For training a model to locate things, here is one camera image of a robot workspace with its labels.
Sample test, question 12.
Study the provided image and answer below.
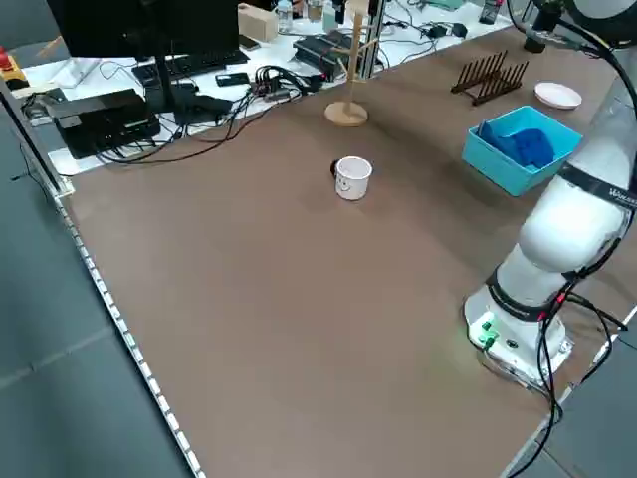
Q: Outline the black USB hub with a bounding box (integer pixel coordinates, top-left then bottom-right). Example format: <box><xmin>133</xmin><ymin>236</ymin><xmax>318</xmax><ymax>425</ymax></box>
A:
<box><xmin>254</xmin><ymin>65</ymin><xmax>305</xmax><ymax>104</ymax></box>

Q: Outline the black box-shaped device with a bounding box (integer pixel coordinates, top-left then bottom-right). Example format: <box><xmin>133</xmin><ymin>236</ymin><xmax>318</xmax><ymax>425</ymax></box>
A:
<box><xmin>48</xmin><ymin>88</ymin><xmax>161</xmax><ymax>160</ymax></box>

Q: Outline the teal bottle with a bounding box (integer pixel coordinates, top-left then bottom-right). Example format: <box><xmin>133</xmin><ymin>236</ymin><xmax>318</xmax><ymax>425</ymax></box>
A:
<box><xmin>321</xmin><ymin>0</ymin><xmax>345</xmax><ymax>32</ymax></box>

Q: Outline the black keyboard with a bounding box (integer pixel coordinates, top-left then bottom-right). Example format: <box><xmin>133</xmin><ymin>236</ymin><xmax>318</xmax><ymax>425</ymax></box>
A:
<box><xmin>131</xmin><ymin>48</ymin><xmax>251</xmax><ymax>84</ymax></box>

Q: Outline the dark wooden dish rack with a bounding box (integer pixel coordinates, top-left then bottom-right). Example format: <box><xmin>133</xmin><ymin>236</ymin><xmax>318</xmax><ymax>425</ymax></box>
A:
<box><xmin>450</xmin><ymin>49</ymin><xmax>530</xmax><ymax>108</ymax></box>

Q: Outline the red emergency stop button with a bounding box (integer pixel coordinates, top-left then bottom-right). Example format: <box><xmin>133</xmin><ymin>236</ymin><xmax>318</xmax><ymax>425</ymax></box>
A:
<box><xmin>0</xmin><ymin>46</ymin><xmax>27</xmax><ymax>92</ymax></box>

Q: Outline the blue square rag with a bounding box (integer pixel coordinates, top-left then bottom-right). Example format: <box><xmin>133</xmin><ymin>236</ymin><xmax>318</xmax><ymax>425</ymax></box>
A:
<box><xmin>507</xmin><ymin>127</ymin><xmax>556</xmax><ymax>168</ymax></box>
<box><xmin>478</xmin><ymin>120</ymin><xmax>517</xmax><ymax>155</ymax></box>

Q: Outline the pale pink plate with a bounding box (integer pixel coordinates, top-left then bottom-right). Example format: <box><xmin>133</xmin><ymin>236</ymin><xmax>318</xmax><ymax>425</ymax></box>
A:
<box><xmin>533</xmin><ymin>82</ymin><xmax>582</xmax><ymax>112</ymax></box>

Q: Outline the clear water bottle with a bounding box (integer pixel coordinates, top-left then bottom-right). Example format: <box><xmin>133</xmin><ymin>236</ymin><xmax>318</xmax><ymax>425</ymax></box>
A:
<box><xmin>276</xmin><ymin>0</ymin><xmax>295</xmax><ymax>35</ymax></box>

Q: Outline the white slotted edge rail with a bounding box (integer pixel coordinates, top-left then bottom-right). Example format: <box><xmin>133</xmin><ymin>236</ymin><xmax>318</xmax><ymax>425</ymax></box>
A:
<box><xmin>49</xmin><ymin>191</ymin><xmax>207</xmax><ymax>478</ymax></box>

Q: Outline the black arm base cable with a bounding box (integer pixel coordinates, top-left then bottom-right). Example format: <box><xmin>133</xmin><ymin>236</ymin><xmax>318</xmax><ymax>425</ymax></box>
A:
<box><xmin>500</xmin><ymin>233</ymin><xmax>629</xmax><ymax>478</ymax></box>

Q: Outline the aluminium frame bar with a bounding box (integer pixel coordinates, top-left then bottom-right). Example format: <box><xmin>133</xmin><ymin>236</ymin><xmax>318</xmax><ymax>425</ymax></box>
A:
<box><xmin>0</xmin><ymin>79</ymin><xmax>76</xmax><ymax>196</ymax></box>

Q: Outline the ribbed grey power supply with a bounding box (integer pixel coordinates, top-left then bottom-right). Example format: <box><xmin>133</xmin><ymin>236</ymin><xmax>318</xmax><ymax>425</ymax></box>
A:
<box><xmin>292</xmin><ymin>29</ymin><xmax>360</xmax><ymax>82</ymax></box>

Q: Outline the white mug with black handle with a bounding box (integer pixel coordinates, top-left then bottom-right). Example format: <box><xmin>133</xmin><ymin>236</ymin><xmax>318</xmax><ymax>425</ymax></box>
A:
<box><xmin>330</xmin><ymin>155</ymin><xmax>374</xmax><ymax>203</ymax></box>

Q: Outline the aluminium frame post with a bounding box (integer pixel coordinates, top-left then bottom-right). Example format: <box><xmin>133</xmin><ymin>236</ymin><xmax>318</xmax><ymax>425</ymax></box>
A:
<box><xmin>356</xmin><ymin>0</ymin><xmax>388</xmax><ymax>81</ymax></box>

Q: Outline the black computer monitor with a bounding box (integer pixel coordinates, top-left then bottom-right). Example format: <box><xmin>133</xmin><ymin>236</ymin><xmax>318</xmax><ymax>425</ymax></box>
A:
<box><xmin>45</xmin><ymin>0</ymin><xmax>241</xmax><ymax>120</ymax></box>

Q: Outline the cyan plastic box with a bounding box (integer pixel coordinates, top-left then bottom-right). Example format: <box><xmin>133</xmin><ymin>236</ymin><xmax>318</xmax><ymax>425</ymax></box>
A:
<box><xmin>461</xmin><ymin>105</ymin><xmax>583</xmax><ymax>197</ymax></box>

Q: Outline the wooden mug stand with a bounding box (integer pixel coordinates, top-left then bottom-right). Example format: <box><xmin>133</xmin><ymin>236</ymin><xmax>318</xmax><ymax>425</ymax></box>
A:
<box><xmin>323</xmin><ymin>0</ymin><xmax>383</xmax><ymax>128</ymax></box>

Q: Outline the long black cable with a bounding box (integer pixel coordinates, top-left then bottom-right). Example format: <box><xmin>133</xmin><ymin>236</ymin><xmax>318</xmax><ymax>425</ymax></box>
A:
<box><xmin>95</xmin><ymin>92</ymin><xmax>260</xmax><ymax>164</ymax></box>

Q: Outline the small cardboard box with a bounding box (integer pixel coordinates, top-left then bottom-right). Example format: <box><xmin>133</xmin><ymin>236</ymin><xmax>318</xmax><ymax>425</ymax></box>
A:
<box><xmin>237</xmin><ymin>3</ymin><xmax>279</xmax><ymax>43</ymax></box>

